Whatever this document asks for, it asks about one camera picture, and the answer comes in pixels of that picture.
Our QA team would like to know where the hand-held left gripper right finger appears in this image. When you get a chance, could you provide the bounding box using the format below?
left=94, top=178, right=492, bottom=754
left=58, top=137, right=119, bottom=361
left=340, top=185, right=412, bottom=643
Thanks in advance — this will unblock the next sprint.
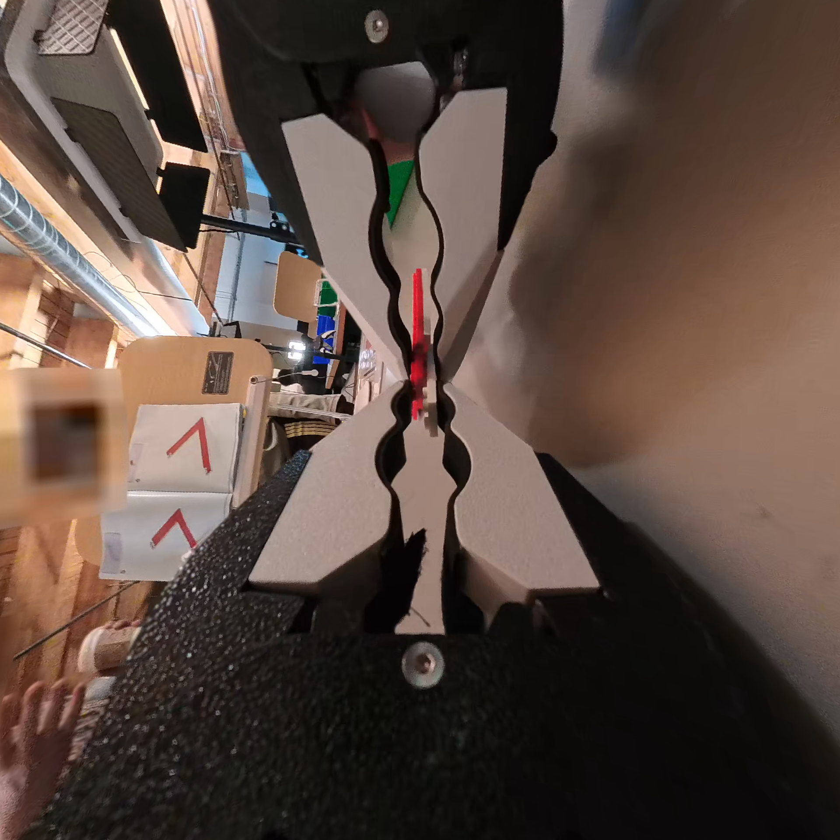
left=441, top=382, right=603, bottom=627

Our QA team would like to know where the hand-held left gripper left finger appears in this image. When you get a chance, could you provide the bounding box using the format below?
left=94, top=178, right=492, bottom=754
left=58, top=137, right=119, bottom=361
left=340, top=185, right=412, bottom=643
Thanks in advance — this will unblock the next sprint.
left=248, top=381, right=413, bottom=598

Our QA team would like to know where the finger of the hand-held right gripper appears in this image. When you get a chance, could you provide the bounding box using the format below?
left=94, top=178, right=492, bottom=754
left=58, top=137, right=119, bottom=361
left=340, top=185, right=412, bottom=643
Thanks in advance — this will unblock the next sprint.
left=281, top=112, right=416, bottom=385
left=417, top=85, right=510, bottom=383

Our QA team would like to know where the green plastic bin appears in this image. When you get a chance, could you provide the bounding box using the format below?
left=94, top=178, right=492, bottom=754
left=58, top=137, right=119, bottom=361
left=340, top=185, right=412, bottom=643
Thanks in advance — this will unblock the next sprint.
left=386, top=159, right=416, bottom=228

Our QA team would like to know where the red lego plate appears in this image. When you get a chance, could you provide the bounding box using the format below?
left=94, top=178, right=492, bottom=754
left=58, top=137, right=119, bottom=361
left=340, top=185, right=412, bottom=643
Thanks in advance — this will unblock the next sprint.
left=410, top=268, right=434, bottom=421

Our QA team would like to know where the dark striped jacket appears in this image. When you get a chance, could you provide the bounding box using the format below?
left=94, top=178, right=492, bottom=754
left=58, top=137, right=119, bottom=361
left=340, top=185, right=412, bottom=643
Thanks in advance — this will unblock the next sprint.
left=262, top=416, right=342, bottom=475

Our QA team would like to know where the wooden chair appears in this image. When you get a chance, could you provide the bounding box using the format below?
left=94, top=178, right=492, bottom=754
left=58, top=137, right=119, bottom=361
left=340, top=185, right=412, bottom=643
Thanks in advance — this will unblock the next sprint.
left=273, top=251, right=324, bottom=324
left=121, top=336, right=273, bottom=509

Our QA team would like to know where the black ceiling panel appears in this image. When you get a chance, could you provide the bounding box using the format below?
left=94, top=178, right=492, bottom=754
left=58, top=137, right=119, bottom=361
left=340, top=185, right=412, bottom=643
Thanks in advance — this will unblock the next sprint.
left=108, top=0, right=208, bottom=153
left=157, top=163, right=211, bottom=251

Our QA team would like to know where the paper sign with red arrow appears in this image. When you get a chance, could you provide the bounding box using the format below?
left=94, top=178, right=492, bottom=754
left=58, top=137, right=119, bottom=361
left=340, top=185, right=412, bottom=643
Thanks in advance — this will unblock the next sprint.
left=128, top=402, right=245, bottom=494
left=98, top=491, right=235, bottom=583

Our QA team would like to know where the white ceiling fixture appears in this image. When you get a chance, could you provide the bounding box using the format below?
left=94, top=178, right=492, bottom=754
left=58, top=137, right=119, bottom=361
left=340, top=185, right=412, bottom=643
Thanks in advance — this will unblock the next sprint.
left=3, top=0, right=165, bottom=244

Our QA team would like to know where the paper coffee cup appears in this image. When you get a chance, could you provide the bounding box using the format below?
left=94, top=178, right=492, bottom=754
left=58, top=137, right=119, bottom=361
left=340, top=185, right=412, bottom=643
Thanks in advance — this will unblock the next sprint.
left=77, top=619, right=143, bottom=675

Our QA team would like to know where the thin black pole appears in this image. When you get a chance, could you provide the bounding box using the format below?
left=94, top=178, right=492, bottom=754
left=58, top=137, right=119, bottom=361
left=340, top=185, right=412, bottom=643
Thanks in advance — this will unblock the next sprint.
left=13, top=581, right=142, bottom=660

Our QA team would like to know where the silver ventilation duct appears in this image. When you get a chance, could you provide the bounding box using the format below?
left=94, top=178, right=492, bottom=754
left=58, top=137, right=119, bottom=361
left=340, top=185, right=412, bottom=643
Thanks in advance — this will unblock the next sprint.
left=0, top=174, right=198, bottom=337

